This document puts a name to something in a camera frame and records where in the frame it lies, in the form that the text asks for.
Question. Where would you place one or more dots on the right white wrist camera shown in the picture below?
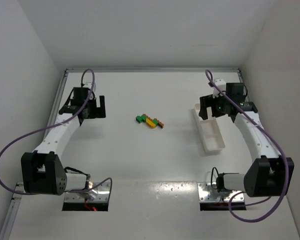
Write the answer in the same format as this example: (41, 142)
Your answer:
(221, 84)

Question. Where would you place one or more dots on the aluminium frame rail right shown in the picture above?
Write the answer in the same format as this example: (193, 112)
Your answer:
(240, 75)

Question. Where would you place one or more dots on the metal base plate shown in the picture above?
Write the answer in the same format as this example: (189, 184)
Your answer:
(208, 195)
(97, 195)

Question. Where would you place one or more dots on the yellow lego brick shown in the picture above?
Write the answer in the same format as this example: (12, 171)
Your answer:
(151, 123)

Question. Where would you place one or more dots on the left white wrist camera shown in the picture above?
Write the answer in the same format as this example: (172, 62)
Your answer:
(89, 85)

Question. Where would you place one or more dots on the aluminium frame rail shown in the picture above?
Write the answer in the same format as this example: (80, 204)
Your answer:
(15, 200)
(240, 75)

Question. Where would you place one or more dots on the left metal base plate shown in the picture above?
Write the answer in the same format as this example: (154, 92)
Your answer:
(97, 195)

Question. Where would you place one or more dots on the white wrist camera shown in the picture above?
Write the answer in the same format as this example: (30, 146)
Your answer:
(221, 84)
(89, 85)

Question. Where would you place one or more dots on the aluminium frame rail left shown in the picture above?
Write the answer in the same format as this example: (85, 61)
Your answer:
(15, 200)

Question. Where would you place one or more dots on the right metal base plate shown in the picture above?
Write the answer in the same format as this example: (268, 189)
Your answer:
(208, 195)

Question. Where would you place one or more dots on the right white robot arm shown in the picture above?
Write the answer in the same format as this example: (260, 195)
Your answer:
(270, 172)

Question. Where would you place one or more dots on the brown lego brick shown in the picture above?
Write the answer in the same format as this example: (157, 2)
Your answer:
(160, 124)

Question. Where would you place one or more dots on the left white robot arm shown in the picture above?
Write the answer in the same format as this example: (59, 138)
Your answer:
(42, 169)

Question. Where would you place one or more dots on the white divided plastic tray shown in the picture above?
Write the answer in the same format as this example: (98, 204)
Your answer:
(209, 131)

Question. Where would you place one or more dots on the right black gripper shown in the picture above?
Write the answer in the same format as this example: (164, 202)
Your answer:
(208, 105)

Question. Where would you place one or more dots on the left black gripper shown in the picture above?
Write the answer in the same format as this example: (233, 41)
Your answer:
(94, 110)

